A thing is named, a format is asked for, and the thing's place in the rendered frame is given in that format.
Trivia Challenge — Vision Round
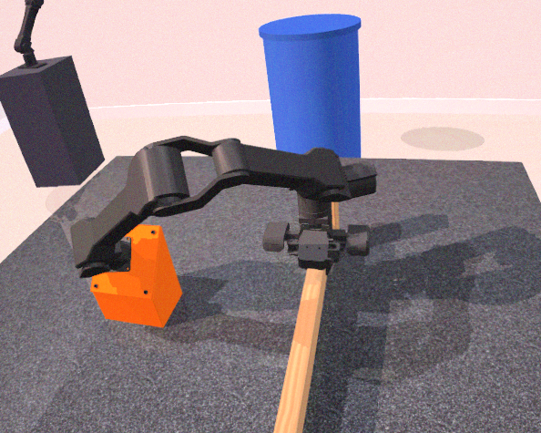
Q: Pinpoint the wooden post with slot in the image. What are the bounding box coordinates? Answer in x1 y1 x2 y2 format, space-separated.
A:
332 202 340 230

